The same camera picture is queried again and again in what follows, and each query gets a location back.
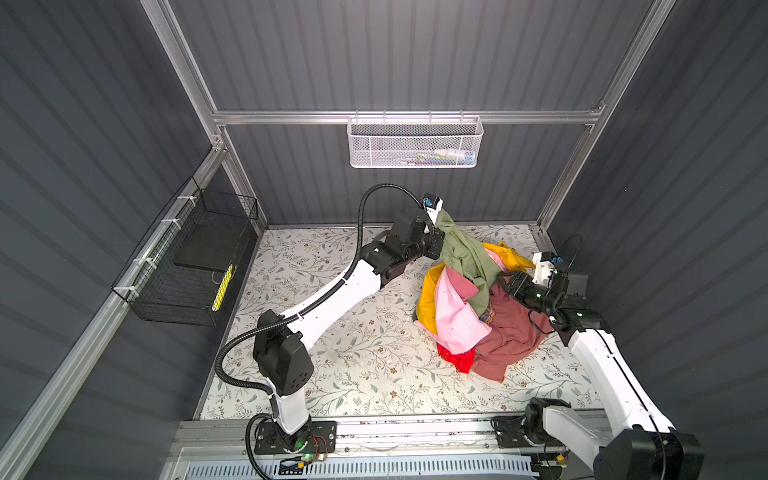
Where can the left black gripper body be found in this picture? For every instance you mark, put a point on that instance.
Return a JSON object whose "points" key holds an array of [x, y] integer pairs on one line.
{"points": [[426, 246]]}

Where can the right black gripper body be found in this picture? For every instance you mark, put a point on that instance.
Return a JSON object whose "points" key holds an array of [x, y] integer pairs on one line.
{"points": [[535, 296]]}

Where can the olive green shirt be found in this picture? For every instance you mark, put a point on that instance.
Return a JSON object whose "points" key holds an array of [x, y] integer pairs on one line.
{"points": [[466, 255]]}

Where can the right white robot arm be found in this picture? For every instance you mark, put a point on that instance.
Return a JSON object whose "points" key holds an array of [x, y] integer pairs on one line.
{"points": [[642, 443]]}

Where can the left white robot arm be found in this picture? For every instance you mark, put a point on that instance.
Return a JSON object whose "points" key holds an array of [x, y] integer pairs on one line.
{"points": [[282, 352]]}

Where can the maroon cloth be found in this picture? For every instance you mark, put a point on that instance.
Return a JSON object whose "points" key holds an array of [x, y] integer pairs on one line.
{"points": [[516, 331]]}

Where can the pink grey-trimmed cloth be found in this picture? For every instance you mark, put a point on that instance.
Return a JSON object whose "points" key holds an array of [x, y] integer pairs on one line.
{"points": [[459, 327]]}

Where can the yellow cloth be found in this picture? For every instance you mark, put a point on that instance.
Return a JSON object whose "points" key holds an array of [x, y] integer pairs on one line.
{"points": [[505, 257]]}

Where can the red cloth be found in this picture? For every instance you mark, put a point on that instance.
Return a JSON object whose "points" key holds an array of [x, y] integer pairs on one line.
{"points": [[462, 362]]}

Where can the markers in white basket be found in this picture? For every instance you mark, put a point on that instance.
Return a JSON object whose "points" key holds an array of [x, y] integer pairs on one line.
{"points": [[440, 157]]}

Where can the yellow striped item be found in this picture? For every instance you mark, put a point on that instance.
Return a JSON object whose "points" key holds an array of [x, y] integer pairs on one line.
{"points": [[222, 289]]}

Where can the black flat pad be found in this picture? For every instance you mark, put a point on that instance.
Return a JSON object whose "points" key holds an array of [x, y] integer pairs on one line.
{"points": [[208, 248]]}

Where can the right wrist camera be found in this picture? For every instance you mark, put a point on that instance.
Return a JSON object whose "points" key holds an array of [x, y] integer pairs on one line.
{"points": [[546, 264]]}

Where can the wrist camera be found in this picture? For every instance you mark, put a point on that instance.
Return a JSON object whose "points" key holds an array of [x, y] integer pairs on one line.
{"points": [[546, 264], [433, 205]]}

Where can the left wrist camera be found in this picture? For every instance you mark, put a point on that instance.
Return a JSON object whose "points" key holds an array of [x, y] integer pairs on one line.
{"points": [[433, 205]]}

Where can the white wire mesh basket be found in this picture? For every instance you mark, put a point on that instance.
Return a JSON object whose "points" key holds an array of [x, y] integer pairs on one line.
{"points": [[377, 146]]}

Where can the horizontal aluminium frame bar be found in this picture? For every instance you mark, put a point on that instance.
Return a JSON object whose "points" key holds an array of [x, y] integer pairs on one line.
{"points": [[338, 117]]}

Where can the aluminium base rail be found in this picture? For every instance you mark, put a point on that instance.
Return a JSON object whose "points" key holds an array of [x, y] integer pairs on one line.
{"points": [[432, 446]]}

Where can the aluminium corner frame post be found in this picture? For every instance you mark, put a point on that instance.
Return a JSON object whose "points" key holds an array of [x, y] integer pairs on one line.
{"points": [[170, 34]]}

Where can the black wire basket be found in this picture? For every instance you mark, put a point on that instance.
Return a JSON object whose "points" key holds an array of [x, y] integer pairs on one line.
{"points": [[167, 293]]}

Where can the right aluminium frame post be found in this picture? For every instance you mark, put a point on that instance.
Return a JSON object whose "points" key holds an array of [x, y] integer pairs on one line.
{"points": [[638, 48]]}

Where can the left aluminium side rail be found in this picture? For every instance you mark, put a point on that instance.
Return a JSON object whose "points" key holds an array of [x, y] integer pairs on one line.
{"points": [[24, 446]]}

